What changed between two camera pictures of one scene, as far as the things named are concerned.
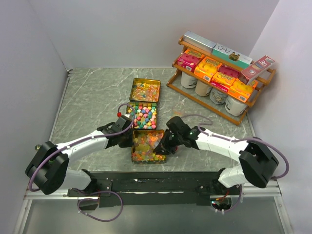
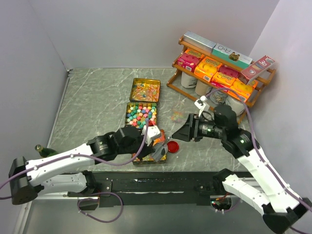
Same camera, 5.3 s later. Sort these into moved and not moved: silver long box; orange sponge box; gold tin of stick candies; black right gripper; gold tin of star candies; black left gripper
Moved: black left gripper; black right gripper
Not moved: silver long box; gold tin of stick candies; orange sponge box; gold tin of star candies
